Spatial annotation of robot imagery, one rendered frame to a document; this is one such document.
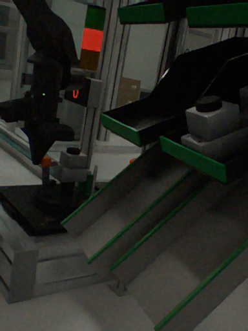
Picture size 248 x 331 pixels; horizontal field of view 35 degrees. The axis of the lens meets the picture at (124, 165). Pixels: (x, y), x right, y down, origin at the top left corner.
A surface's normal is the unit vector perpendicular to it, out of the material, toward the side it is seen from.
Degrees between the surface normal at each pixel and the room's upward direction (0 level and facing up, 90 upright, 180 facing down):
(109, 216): 45
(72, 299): 0
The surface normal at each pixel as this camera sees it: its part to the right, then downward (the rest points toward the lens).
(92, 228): -0.50, -0.71
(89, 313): 0.18, -0.95
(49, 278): 0.57, 0.30
